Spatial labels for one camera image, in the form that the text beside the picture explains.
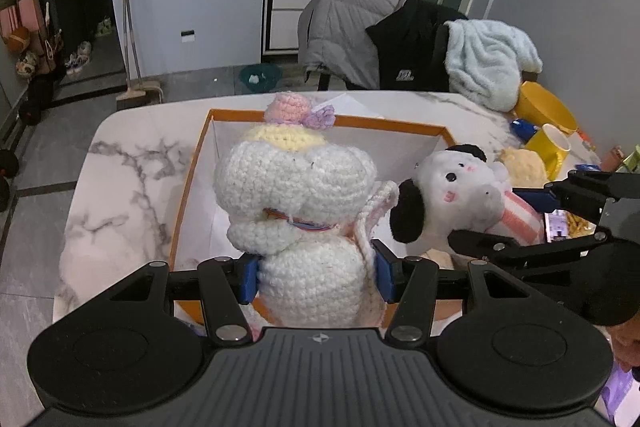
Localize grey padded jacket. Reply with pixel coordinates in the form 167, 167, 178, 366
298, 0, 411, 84

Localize green carton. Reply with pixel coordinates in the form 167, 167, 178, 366
619, 146, 640, 174

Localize black shoe cabinet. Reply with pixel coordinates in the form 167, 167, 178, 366
36, 0, 125, 94

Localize white crochet doll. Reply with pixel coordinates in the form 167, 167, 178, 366
213, 92, 399, 329

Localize white paper sheet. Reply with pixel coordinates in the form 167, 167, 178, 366
320, 92, 387, 118

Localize green basin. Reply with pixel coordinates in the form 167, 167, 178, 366
238, 63, 282, 90

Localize yellow round bowl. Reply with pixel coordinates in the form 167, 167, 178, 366
514, 81, 579, 134

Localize blue small toy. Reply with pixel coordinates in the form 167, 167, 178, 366
509, 119, 540, 141

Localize person's right hand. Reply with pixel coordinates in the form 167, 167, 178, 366
607, 313, 640, 380

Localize pink bag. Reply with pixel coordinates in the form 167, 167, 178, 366
0, 0, 44, 38

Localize black jacket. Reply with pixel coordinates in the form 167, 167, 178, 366
365, 0, 468, 94

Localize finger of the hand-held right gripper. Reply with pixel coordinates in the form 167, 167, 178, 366
447, 229, 611, 282
510, 169, 640, 228

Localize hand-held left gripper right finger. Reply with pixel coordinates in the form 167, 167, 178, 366
372, 239, 538, 345

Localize pink striped plush toy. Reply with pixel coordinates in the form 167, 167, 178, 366
487, 189, 545, 245

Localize white cabinet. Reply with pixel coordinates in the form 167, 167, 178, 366
261, 0, 388, 56

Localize orange cardboard box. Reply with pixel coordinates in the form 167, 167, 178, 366
168, 108, 458, 325

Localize pair of sneakers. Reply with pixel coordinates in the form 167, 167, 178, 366
64, 40, 94, 74

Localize white plush dog black ears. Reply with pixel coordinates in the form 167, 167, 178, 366
389, 144, 512, 258

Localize purple snack packet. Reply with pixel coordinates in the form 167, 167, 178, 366
544, 211, 597, 242

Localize light blue fleece blanket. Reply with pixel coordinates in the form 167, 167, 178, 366
444, 19, 544, 112

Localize basketball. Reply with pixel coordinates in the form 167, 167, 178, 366
2, 27, 32, 54

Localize patterned ball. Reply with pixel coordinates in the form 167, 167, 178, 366
16, 52, 40, 80

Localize purple cloth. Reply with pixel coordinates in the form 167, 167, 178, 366
601, 364, 640, 425

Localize yellow fluffy plush toy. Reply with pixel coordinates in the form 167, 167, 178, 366
499, 148, 549, 188

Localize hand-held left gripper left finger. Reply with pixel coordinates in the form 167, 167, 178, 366
102, 254, 262, 347

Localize yellow cup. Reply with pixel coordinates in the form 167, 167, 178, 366
524, 124, 572, 180

